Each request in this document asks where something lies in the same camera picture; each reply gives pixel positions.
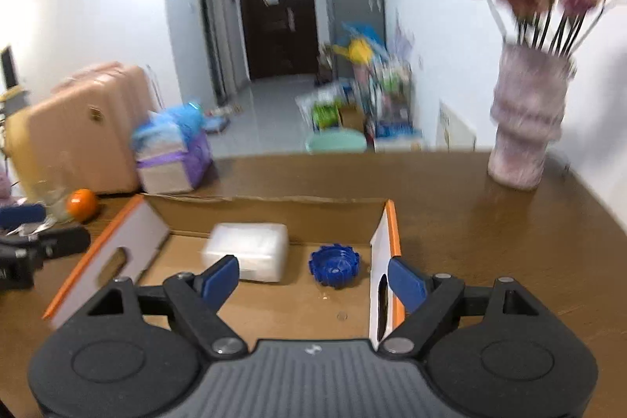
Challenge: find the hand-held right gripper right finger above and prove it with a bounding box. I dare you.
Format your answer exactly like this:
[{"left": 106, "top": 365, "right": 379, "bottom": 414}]
[{"left": 378, "top": 255, "right": 544, "bottom": 361}]

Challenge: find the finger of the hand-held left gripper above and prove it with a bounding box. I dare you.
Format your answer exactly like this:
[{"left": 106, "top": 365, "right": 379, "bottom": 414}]
[
  {"left": 29, "top": 226, "right": 92, "bottom": 259},
  {"left": 0, "top": 204, "right": 48, "bottom": 229}
]

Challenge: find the clear glass cup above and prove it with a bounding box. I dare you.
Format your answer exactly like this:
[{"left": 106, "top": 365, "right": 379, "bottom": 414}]
[{"left": 29, "top": 180, "right": 74, "bottom": 223}]

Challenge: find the side door frame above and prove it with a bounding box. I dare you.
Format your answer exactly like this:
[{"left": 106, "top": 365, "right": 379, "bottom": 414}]
[{"left": 196, "top": 0, "right": 231, "bottom": 100}]

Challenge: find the white framed board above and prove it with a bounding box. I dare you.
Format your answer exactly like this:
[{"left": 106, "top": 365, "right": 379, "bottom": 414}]
[{"left": 437, "top": 101, "right": 477, "bottom": 152}]

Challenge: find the blue ridged bottle lid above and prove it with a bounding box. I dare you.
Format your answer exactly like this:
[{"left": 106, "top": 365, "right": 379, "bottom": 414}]
[{"left": 308, "top": 243, "right": 362, "bottom": 289}]

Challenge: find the dark brown door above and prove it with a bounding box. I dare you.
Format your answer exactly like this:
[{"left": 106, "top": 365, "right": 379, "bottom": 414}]
[{"left": 236, "top": 0, "right": 321, "bottom": 81}]

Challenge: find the small brown cardboard carton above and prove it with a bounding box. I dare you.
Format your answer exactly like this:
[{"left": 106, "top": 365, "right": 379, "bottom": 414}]
[{"left": 338, "top": 105, "right": 366, "bottom": 132}]

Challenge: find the yellow watering can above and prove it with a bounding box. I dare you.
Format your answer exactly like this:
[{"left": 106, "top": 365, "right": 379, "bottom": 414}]
[{"left": 333, "top": 37, "right": 375, "bottom": 65}]

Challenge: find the purple and white tissue box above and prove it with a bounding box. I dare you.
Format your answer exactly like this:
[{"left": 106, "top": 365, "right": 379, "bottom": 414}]
[{"left": 136, "top": 136, "right": 214, "bottom": 196}]

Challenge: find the blue plastic bag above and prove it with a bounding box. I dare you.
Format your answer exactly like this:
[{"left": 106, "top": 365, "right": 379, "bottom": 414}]
[{"left": 343, "top": 22, "right": 380, "bottom": 44}]

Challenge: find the orange fruit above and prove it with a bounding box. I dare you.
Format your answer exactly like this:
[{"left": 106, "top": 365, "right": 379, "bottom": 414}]
[{"left": 66, "top": 189, "right": 99, "bottom": 223}]

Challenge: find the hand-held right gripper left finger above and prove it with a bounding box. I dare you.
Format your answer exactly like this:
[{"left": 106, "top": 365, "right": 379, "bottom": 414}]
[{"left": 87, "top": 254, "right": 248, "bottom": 361}]

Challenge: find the pink ribbed suitcase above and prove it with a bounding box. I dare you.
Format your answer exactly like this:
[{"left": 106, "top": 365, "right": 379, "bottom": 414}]
[{"left": 10, "top": 62, "right": 160, "bottom": 196}]

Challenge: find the blue floor cloth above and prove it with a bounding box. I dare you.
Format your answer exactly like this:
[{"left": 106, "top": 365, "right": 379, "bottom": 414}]
[{"left": 203, "top": 114, "right": 231, "bottom": 134}]

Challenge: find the teal plastic basin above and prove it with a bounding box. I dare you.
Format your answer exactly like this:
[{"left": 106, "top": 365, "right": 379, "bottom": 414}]
[{"left": 304, "top": 130, "right": 367, "bottom": 154}]

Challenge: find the orange and white cardboard box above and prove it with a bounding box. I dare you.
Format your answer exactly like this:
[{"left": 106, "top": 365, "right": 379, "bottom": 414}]
[{"left": 42, "top": 194, "right": 407, "bottom": 350}]

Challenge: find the pink textured vase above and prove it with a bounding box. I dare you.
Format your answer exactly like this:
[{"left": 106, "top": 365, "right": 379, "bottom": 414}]
[{"left": 487, "top": 42, "right": 576, "bottom": 191}]

